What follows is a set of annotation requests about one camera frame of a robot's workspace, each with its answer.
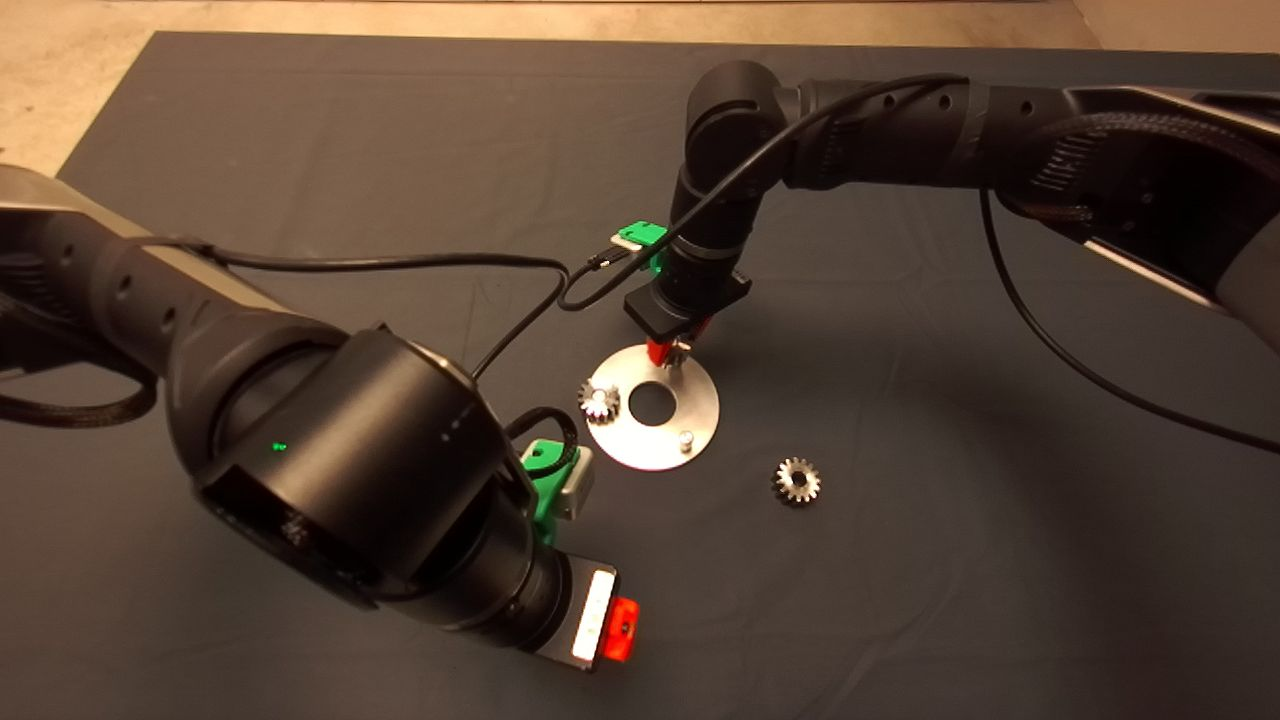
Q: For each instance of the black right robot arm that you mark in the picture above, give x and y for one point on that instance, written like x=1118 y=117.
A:
x=735 y=110

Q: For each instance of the right green camera mount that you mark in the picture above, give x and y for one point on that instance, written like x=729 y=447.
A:
x=645 y=238

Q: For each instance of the dark grey table cloth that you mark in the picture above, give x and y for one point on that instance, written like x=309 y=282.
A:
x=900 y=600

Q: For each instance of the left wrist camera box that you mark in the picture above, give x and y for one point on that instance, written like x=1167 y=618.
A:
x=578 y=490

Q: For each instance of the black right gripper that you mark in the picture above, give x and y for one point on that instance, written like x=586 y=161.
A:
x=690 y=295

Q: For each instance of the left green camera mount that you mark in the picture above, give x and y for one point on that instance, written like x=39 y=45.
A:
x=545 y=495

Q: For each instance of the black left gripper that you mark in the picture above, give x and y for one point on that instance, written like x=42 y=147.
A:
x=550 y=610

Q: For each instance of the round metal carrier plate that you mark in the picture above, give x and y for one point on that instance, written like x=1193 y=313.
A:
x=700 y=420

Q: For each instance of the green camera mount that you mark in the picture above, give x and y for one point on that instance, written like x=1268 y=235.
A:
x=545 y=495
x=645 y=238

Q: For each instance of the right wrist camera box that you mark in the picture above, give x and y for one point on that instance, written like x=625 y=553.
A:
x=628 y=245

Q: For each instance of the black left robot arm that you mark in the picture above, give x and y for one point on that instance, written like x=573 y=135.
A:
x=370 y=470

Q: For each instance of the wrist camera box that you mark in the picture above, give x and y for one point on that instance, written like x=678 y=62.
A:
x=628 y=245
x=578 y=490

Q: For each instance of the small steel planetary gear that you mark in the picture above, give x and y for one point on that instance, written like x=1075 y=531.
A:
x=797 y=481
x=677 y=352
x=598 y=402

